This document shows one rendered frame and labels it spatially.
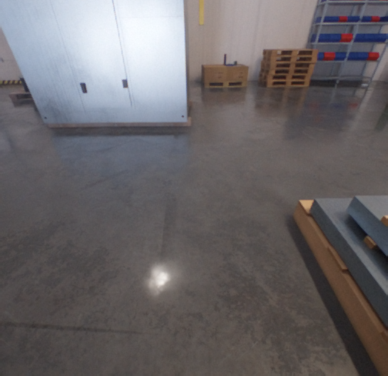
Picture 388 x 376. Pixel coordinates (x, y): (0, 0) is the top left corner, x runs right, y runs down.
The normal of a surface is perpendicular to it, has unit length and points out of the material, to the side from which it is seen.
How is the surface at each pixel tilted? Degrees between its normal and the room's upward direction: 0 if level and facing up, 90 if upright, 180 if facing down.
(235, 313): 0
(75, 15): 90
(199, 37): 90
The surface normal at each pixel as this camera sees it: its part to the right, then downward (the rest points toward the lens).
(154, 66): -0.01, 0.58
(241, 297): -0.01, -0.82
